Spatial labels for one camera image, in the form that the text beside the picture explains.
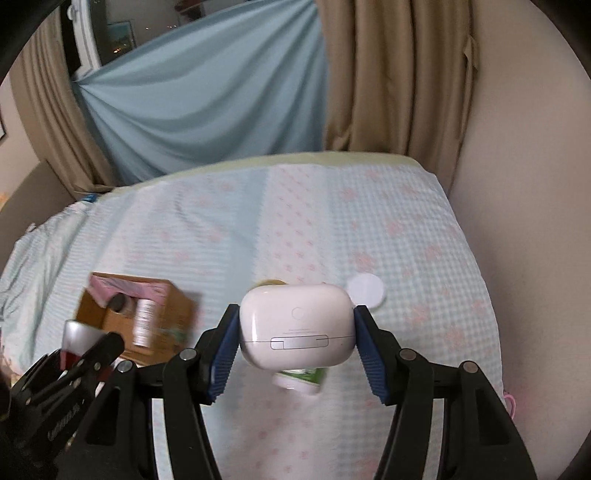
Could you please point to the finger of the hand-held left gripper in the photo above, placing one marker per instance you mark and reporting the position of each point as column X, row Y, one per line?
column 104, row 347

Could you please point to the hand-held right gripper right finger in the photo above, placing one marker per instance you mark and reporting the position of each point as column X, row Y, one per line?
column 369, row 357

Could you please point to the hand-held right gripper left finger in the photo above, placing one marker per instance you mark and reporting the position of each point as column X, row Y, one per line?
column 224, row 357

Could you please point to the silver and red object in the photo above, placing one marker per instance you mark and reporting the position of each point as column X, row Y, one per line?
column 78, row 337

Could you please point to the brown cardboard box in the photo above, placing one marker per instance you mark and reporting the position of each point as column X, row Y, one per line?
column 178, row 307

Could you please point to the white earbuds case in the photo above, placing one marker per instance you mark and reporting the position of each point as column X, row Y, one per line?
column 295, row 323

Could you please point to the black round cap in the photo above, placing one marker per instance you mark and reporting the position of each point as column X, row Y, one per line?
column 116, row 303

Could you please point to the slim white bottle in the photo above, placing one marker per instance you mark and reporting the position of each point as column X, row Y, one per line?
column 144, row 323

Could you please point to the white round lid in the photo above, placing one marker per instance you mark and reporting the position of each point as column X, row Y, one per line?
column 367, row 288

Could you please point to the white bottle with green label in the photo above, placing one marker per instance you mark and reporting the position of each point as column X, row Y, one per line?
column 300, row 381

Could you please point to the small yellow object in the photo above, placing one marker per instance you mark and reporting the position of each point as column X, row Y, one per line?
column 271, row 282

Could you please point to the checked floral bed sheet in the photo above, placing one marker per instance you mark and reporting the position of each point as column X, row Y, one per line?
column 323, row 221

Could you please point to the small pink object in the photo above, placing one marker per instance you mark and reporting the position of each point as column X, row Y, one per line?
column 509, row 403

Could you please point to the small blue object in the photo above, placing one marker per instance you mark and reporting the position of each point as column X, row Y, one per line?
column 90, row 198

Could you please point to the narrow beige curtain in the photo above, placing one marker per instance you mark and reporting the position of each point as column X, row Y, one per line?
column 51, row 129

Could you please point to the light blue hanging cloth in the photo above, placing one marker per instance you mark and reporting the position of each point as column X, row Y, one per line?
column 207, row 92

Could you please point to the wide beige curtain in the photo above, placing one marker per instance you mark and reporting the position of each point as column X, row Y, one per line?
column 392, row 78

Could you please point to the wall picture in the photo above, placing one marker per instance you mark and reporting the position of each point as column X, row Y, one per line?
column 2, row 123

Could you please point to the window with white frame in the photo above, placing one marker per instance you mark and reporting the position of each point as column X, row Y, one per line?
column 124, row 32

